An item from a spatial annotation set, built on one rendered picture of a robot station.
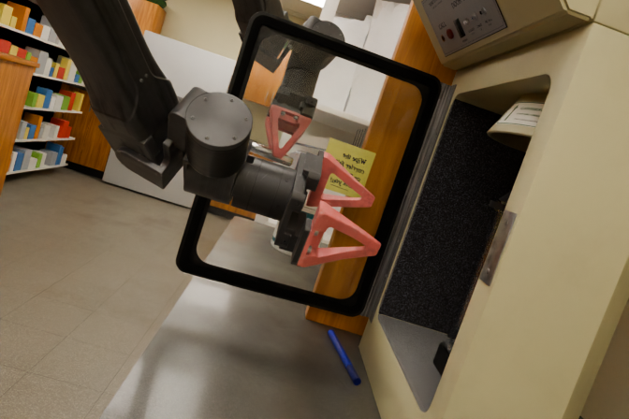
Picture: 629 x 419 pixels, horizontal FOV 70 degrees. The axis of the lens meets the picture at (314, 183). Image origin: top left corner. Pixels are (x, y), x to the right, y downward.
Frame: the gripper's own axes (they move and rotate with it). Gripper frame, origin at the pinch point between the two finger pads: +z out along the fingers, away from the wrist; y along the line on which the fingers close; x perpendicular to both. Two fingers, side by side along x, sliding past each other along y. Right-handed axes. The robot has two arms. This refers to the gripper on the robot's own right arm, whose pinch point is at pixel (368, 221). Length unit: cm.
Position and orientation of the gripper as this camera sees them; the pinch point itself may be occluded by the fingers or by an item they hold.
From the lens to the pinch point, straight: 49.3
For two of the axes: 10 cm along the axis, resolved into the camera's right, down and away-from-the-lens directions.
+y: 0.6, -4.5, 8.9
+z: 9.5, 3.1, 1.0
